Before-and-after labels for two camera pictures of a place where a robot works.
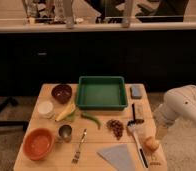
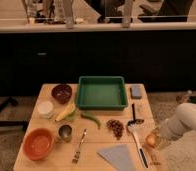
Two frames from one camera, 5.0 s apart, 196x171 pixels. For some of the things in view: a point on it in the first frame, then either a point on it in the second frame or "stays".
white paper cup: [45, 109] stays
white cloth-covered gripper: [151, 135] → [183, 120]
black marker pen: [133, 108] stays
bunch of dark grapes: [116, 126] stays
